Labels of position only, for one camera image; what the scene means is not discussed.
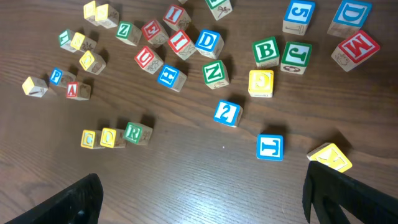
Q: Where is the yellow block far left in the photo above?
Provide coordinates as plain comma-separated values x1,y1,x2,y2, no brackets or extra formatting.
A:
22,77,48,98

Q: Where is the blue d block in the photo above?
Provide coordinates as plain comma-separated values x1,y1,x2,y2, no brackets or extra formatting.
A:
195,29,224,60
327,0,373,38

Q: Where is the yellow G block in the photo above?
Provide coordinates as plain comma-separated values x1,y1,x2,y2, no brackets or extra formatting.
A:
248,70,274,98

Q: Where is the yellow block beside green L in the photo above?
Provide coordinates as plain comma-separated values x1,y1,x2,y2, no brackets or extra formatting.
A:
70,32,97,52

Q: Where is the yellow O block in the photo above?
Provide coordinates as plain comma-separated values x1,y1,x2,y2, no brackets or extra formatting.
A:
99,128,126,149

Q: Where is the green B block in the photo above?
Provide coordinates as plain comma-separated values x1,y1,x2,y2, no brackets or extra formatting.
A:
252,36,280,69

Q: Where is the yellow block top left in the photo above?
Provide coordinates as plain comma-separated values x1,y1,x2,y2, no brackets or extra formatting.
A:
83,1,99,27

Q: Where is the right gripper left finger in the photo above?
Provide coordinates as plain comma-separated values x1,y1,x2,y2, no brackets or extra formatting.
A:
7,173,104,224

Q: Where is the green Z block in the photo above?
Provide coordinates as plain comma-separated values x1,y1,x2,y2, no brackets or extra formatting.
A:
116,21,142,47

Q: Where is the blue 2 block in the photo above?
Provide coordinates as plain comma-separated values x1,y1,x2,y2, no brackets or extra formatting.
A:
213,100,243,128

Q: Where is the blue P block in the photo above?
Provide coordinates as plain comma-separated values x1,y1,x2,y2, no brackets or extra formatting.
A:
49,67,76,88

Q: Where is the blue D block right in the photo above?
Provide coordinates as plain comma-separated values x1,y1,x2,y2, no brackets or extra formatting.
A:
327,0,373,38

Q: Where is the green N block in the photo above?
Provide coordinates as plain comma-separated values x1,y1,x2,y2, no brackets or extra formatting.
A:
202,60,229,90

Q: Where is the red I block upper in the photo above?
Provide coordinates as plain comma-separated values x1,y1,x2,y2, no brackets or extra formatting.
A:
163,4,192,31

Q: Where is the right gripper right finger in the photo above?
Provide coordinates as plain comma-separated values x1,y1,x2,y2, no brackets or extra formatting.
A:
302,161,397,223

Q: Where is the blue H block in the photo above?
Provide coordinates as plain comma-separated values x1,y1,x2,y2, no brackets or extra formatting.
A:
157,64,187,92

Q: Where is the red M block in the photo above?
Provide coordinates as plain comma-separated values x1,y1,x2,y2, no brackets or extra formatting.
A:
331,30,381,72

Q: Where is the red A block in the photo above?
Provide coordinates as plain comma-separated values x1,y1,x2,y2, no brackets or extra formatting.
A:
66,82,91,101

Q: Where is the yellow block far right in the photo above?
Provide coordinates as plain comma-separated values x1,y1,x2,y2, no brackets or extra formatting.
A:
307,142,353,173

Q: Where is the green R block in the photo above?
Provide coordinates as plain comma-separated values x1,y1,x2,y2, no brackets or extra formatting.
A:
123,122,153,146

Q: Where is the red I block lower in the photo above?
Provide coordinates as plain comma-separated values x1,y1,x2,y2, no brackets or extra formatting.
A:
167,29,197,60

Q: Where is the green 4 block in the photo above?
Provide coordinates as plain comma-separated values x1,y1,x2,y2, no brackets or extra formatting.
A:
205,0,233,21

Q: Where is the yellow block centre left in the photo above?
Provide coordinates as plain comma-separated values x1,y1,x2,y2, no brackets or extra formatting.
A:
79,50,106,75

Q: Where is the blue D block centre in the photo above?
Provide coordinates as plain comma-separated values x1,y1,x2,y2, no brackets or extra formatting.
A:
195,29,224,60

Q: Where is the blue T block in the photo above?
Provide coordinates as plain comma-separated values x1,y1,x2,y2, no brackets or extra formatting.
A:
256,134,284,161

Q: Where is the blue 5 block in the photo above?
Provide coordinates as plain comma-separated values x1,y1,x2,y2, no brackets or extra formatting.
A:
282,0,315,35

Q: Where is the red U block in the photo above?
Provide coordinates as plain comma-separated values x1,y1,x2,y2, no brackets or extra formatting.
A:
134,46,164,74

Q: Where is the green J block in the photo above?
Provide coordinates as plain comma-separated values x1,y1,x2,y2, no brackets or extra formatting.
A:
280,42,312,75

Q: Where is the yellow S block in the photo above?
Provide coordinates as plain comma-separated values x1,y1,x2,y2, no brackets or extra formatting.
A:
95,4,119,29

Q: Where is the yellow C block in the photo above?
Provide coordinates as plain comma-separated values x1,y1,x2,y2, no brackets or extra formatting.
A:
80,129,104,149

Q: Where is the red i block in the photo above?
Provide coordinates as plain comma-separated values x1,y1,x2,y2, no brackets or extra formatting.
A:
163,4,192,31
167,29,197,60

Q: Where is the red E block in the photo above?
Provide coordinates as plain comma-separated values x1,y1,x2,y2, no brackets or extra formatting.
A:
141,19,169,48

